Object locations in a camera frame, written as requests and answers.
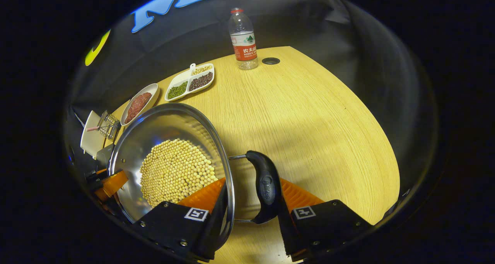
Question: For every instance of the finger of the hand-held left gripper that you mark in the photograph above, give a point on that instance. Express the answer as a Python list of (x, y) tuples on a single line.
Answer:
[(114, 182)]

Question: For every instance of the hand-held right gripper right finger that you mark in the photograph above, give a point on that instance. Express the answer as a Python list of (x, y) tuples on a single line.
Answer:
[(328, 221)]

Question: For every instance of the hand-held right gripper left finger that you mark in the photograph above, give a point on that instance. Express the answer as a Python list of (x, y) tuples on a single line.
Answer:
[(170, 225)]

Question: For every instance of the stainless steel pot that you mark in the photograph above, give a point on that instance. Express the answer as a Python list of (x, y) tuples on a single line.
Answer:
[(162, 124)]

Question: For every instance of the white toaster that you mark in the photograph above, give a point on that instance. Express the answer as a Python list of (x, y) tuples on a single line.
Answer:
[(89, 136)]

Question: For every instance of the pile of yellow soybeans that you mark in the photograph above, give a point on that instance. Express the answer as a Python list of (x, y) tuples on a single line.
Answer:
[(174, 171)]

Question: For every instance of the small brown meat slice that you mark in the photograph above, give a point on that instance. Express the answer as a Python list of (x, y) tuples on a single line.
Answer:
[(130, 115)]

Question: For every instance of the large brown meat slice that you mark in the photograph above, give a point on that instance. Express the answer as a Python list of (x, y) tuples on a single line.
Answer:
[(142, 100)]

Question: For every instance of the white oval plate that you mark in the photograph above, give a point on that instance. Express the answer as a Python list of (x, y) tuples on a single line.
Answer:
[(151, 91)]

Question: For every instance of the pile of green mung beans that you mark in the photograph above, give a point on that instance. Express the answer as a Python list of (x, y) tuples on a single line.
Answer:
[(177, 90)]

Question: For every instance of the white divided dish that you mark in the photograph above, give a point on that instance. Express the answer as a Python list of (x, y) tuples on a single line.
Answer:
[(185, 78)]

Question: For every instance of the pile of dark red beans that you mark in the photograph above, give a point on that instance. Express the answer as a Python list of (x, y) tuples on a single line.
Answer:
[(201, 81)]

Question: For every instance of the small heap of pale beans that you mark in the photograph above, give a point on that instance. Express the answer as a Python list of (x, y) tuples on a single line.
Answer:
[(202, 69)]

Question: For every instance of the clear plastic water bottle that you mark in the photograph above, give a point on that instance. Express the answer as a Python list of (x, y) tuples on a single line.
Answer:
[(243, 43)]

